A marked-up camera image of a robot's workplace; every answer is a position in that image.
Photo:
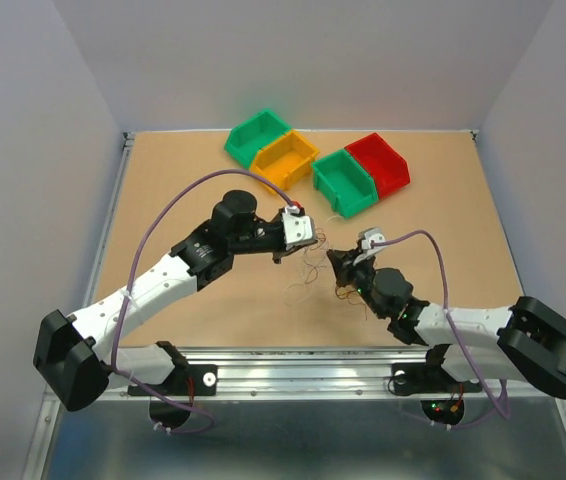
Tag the red bin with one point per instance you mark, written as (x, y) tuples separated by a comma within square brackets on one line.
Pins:
[(388, 169)]

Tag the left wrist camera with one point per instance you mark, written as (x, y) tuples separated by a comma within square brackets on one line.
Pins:
[(296, 226)]

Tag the yellow bin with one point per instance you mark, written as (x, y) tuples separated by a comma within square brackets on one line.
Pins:
[(286, 160)]

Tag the near green bin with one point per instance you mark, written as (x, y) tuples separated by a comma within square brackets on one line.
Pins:
[(347, 186)]

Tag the far green bin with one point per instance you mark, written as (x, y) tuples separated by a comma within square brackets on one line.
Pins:
[(248, 138)]

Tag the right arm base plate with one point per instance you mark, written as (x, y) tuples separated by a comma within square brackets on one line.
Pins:
[(413, 380)]

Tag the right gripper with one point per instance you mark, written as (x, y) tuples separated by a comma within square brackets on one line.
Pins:
[(343, 262)]

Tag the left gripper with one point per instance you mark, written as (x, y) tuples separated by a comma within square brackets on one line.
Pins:
[(282, 252)]

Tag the green bin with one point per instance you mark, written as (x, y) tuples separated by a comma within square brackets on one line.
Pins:
[(248, 138), (347, 186)]

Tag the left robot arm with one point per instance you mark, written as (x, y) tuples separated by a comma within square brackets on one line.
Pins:
[(77, 354)]

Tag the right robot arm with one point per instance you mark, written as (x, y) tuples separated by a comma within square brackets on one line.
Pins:
[(522, 342)]

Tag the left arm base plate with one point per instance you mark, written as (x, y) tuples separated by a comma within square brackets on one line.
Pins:
[(197, 379)]

